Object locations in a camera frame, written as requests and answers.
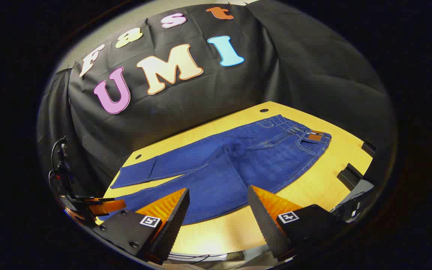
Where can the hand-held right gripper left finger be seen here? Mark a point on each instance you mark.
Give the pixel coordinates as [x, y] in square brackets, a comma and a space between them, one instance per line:
[171, 228]

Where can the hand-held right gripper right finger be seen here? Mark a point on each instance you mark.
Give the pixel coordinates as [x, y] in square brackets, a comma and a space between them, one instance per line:
[266, 225]

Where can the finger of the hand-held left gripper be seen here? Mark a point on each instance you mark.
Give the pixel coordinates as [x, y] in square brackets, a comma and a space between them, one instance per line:
[107, 206]

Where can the blue denim jeans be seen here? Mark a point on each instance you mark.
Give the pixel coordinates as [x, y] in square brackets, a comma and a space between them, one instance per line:
[238, 165]

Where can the dark equipment under table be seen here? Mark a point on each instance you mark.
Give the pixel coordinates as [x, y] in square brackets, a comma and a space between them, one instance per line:
[353, 208]

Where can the black table clamp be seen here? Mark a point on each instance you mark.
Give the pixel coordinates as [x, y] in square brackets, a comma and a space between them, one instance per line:
[369, 148]
[349, 176]

